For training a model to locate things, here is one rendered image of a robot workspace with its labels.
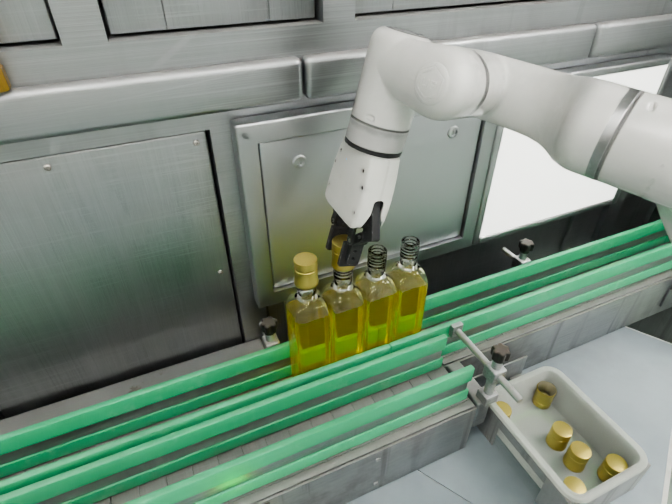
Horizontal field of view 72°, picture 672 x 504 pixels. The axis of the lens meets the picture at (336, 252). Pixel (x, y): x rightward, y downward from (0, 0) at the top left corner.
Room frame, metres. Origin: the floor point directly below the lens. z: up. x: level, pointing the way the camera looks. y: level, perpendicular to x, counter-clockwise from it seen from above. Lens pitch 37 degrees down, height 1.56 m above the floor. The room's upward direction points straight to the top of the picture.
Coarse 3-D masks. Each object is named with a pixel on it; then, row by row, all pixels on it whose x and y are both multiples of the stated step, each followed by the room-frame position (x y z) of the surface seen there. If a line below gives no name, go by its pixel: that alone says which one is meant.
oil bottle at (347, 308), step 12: (324, 288) 0.54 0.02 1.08; (336, 300) 0.51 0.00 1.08; (348, 300) 0.51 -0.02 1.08; (360, 300) 0.52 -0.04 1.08; (336, 312) 0.50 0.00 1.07; (348, 312) 0.51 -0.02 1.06; (360, 312) 0.52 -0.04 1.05; (336, 324) 0.50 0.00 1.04; (348, 324) 0.51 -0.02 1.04; (360, 324) 0.52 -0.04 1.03; (336, 336) 0.50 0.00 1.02; (348, 336) 0.51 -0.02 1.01; (360, 336) 0.52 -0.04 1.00; (336, 348) 0.50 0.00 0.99; (348, 348) 0.51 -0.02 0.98; (360, 348) 0.52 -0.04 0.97; (336, 360) 0.50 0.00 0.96
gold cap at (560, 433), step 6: (552, 426) 0.48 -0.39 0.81; (558, 426) 0.48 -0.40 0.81; (564, 426) 0.48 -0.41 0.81; (552, 432) 0.47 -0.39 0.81; (558, 432) 0.47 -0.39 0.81; (564, 432) 0.47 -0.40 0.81; (570, 432) 0.47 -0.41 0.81; (546, 438) 0.48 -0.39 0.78; (552, 438) 0.47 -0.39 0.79; (558, 438) 0.46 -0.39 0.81; (564, 438) 0.46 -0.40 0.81; (552, 444) 0.46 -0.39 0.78; (558, 444) 0.46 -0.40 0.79; (564, 444) 0.46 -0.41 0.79; (558, 450) 0.46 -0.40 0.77
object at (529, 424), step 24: (528, 384) 0.56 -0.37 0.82; (528, 408) 0.54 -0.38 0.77; (552, 408) 0.54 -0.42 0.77; (576, 408) 0.52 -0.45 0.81; (528, 432) 0.49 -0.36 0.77; (576, 432) 0.49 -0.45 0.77; (600, 432) 0.47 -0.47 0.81; (624, 432) 0.45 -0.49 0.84; (552, 456) 0.45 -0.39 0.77; (600, 456) 0.45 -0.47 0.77; (624, 456) 0.42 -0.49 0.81; (552, 480) 0.37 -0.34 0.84; (600, 480) 0.40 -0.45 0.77; (624, 480) 0.37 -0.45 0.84
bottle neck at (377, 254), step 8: (368, 248) 0.57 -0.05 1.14; (376, 248) 0.57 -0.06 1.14; (384, 248) 0.57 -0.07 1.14; (368, 256) 0.56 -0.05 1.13; (376, 256) 0.55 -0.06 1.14; (384, 256) 0.55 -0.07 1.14; (368, 264) 0.56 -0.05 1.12; (376, 264) 0.55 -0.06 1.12; (384, 264) 0.56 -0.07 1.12; (368, 272) 0.56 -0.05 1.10; (376, 272) 0.55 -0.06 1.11; (384, 272) 0.56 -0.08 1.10
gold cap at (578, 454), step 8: (568, 448) 0.44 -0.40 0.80; (576, 448) 0.44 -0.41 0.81; (584, 448) 0.44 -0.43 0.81; (568, 456) 0.43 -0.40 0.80; (576, 456) 0.42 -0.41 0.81; (584, 456) 0.42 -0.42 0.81; (568, 464) 0.42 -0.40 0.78; (576, 464) 0.42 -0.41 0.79; (584, 464) 0.42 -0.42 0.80; (576, 472) 0.42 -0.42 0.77
